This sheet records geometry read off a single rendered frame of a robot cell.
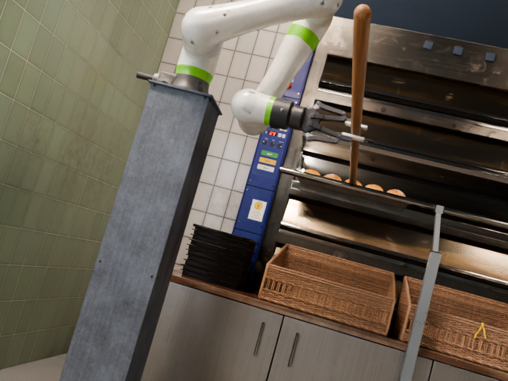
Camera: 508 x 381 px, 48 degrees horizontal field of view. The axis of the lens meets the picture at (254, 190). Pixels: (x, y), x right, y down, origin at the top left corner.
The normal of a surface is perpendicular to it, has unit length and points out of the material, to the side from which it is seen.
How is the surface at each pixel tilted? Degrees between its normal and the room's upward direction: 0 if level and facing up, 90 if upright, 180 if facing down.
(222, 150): 90
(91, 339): 90
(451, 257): 70
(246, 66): 90
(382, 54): 90
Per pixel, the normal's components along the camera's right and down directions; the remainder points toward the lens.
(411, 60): -0.16, -0.16
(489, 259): -0.06, -0.48
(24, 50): 0.95, 0.25
